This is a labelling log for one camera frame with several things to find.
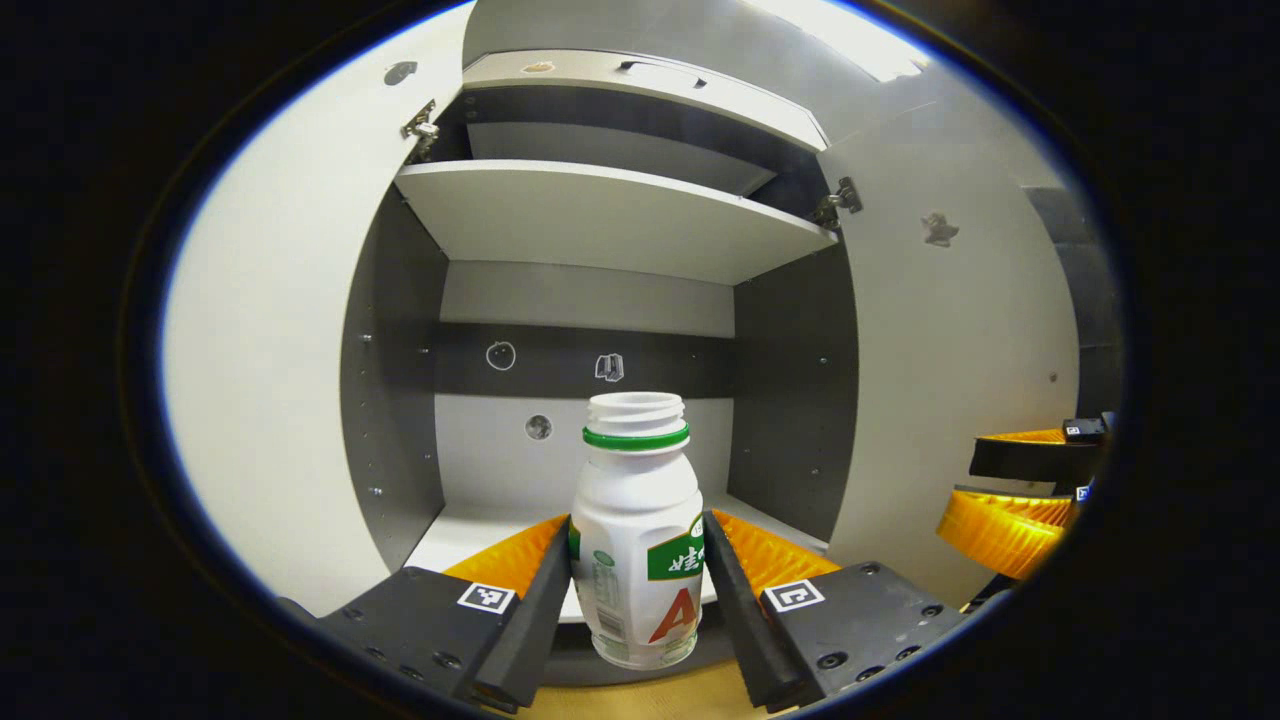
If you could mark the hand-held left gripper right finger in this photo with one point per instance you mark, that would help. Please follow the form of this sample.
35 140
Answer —
745 630

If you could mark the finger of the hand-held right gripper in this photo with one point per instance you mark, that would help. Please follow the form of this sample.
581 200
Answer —
1000 535
1030 460

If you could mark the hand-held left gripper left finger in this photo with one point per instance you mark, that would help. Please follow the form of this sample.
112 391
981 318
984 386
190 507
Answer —
530 630

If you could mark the white cabinet door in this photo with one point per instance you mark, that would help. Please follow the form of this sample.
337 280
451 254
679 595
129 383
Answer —
950 400
280 350

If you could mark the white bottle green label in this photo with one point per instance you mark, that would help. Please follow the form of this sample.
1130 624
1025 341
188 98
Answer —
635 500

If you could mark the white cabinet shelf board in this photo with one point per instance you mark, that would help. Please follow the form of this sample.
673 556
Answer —
600 215
480 530

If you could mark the metal door hinge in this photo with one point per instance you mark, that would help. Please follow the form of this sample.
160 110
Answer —
422 128
840 200

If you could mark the grey cabinet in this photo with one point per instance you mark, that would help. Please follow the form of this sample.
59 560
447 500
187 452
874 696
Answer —
600 295

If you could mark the white cabinet drawer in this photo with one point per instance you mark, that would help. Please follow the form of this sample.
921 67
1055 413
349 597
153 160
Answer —
560 78

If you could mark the black backdrop cloth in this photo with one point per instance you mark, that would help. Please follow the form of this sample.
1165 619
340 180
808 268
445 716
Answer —
1085 300

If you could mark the long ceiling light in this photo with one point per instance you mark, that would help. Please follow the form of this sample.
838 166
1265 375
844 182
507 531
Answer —
850 35

